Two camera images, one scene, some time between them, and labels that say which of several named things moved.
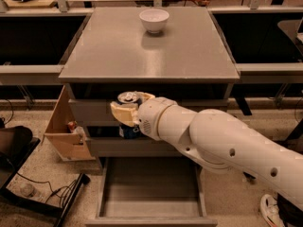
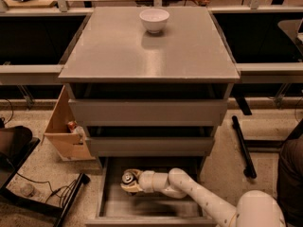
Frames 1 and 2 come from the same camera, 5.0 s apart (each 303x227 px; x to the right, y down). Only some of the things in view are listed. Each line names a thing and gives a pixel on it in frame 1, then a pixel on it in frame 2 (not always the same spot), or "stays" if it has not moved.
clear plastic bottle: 29,190 stays
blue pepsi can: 129,131 -> 127,178
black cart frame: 16,143 stays
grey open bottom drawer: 151,192 stays
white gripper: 152,116 -> 146,181
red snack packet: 72,125 stays
